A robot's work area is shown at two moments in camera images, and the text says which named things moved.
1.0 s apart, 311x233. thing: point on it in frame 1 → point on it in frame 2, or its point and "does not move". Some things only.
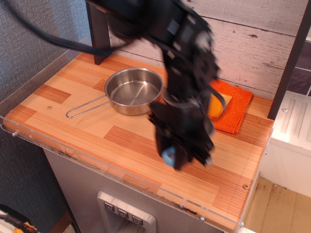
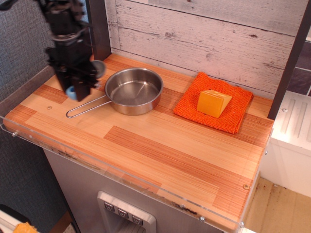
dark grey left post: x=98 y=26 does not move
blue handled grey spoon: x=168 y=156 → x=99 y=67
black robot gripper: x=183 y=123 → x=72 y=58
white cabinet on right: x=287 y=160 does not move
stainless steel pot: x=132 y=91 does not move
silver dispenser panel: x=120 y=216 does not move
